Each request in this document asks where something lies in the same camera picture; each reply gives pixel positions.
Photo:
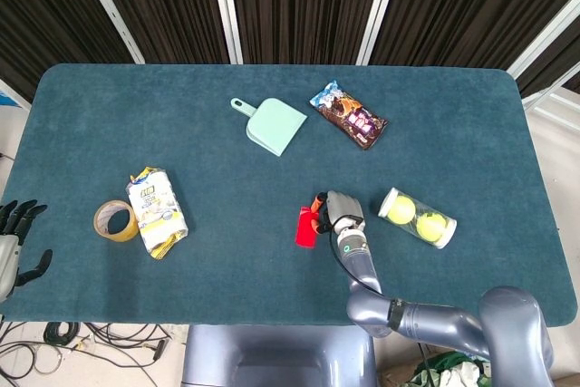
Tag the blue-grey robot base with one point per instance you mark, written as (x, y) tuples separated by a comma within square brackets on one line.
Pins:
[(276, 355)]

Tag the teal table cloth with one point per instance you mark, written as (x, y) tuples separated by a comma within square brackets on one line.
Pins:
[(226, 178)]

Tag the dark brown snack bag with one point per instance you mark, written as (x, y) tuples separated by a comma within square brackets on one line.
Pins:
[(346, 113)]

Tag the mint green dustpan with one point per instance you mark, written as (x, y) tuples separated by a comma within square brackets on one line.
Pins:
[(276, 126)]

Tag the red card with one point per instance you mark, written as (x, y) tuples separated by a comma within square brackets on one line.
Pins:
[(303, 228)]

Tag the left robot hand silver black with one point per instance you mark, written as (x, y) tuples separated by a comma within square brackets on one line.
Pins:
[(6, 255)]

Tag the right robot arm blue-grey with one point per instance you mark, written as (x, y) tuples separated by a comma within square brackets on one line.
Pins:
[(358, 260)]

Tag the brown packing tape roll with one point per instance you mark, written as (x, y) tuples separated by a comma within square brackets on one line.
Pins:
[(131, 232)]

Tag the yellow tennis ball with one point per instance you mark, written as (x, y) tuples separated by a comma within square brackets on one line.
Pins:
[(402, 210), (431, 227)]

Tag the yellow white snack bag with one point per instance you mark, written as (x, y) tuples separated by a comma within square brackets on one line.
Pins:
[(156, 210)]

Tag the dark pleated screen panel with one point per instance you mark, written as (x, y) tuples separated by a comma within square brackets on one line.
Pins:
[(45, 20), (303, 6), (163, 6), (466, 6)]

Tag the white screen foot bar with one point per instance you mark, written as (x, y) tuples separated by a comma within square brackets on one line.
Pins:
[(16, 96), (550, 101)]

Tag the brown cardboard box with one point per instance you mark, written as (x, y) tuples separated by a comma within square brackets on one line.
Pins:
[(394, 375)]

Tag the green cloth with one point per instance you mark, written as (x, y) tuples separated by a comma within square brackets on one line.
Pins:
[(432, 364)]

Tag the clear tennis ball tube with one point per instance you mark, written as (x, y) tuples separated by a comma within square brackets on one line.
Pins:
[(414, 228)]

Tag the white cloth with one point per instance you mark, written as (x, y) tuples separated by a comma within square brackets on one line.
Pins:
[(457, 375)]

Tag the white screen frame post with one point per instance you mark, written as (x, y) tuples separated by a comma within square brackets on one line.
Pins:
[(226, 8), (109, 8), (378, 11), (544, 38)]

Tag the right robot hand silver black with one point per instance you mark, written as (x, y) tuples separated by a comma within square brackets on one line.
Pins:
[(344, 210)]

